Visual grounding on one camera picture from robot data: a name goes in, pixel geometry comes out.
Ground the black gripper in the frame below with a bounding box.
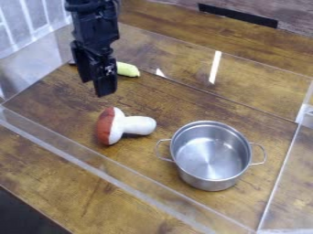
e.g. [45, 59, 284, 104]
[65, 0, 121, 97]

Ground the red white plush mushroom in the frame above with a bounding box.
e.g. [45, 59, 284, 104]
[96, 107, 157, 145]

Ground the silver metal pot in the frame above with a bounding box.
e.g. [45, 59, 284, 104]
[156, 121, 267, 191]

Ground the black strip on table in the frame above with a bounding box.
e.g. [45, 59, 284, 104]
[199, 3, 279, 28]

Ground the clear acrylic enclosure wall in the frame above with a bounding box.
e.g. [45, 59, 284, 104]
[0, 0, 313, 234]

